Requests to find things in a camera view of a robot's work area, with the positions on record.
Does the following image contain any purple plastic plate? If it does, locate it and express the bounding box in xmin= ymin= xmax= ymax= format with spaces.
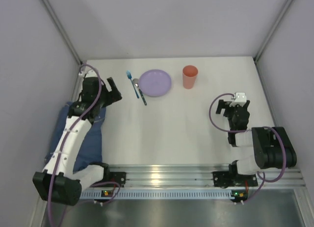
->
xmin=139 ymin=69 xmax=172 ymax=97

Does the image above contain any blue embroidered cloth placemat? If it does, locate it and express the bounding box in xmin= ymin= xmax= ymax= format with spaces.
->
xmin=45 ymin=101 xmax=106 ymax=173

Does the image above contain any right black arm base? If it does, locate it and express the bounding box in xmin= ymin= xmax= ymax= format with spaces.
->
xmin=212 ymin=171 xmax=258 ymax=188

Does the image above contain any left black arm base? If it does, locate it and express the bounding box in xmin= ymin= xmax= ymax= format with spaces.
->
xmin=104 ymin=172 xmax=127 ymax=187

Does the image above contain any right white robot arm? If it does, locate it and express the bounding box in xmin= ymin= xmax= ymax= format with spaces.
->
xmin=213 ymin=93 xmax=297 ymax=188

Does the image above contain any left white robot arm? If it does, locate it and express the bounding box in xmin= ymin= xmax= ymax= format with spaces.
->
xmin=32 ymin=76 xmax=122 ymax=206

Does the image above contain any blue plastic fork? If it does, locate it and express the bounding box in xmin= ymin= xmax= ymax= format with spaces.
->
xmin=126 ymin=71 xmax=139 ymax=98

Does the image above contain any orange plastic cup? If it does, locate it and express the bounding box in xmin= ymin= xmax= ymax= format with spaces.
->
xmin=183 ymin=65 xmax=198 ymax=89

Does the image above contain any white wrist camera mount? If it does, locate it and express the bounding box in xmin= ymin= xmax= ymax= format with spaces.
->
xmin=230 ymin=92 xmax=247 ymax=107

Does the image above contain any metal spoon teal handle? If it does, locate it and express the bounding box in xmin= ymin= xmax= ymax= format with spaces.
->
xmin=132 ymin=78 xmax=147 ymax=106

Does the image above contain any aluminium mounting rail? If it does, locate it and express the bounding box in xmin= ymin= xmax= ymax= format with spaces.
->
xmin=110 ymin=164 xmax=306 ymax=189

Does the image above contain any perforated grey cable duct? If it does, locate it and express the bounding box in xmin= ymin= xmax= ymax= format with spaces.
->
xmin=80 ymin=189 xmax=245 ymax=200

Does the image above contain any left aluminium frame post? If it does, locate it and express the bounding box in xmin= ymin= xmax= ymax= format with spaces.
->
xmin=40 ymin=0 xmax=82 ymax=65

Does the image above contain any aluminium frame post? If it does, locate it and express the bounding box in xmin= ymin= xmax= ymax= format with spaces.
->
xmin=253 ymin=0 xmax=295 ymax=64
xmin=40 ymin=0 xmax=82 ymax=65

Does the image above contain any right aluminium frame post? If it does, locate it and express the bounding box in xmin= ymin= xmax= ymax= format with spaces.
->
xmin=253 ymin=0 xmax=295 ymax=64

